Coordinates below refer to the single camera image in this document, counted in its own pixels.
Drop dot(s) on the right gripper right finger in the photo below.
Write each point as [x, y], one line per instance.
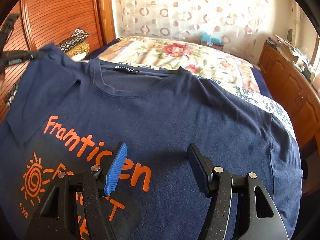
[217, 184]

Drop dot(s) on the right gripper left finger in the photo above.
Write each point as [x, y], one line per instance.
[94, 184]

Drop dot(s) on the navy t-shirt orange print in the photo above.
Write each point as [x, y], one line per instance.
[68, 116]

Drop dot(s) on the wooden louvered wardrobe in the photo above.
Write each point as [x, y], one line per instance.
[45, 21]

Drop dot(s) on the dark patterned circle pillow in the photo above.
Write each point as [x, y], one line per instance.
[75, 39]

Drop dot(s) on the wooden side cabinet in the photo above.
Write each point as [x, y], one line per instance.
[292, 91]

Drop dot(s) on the floral bed quilt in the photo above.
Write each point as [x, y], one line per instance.
[169, 54]

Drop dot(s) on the blue tissue box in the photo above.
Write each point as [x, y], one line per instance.
[213, 40]

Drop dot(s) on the sheer circle pattern curtain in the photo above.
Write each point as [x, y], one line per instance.
[242, 25]

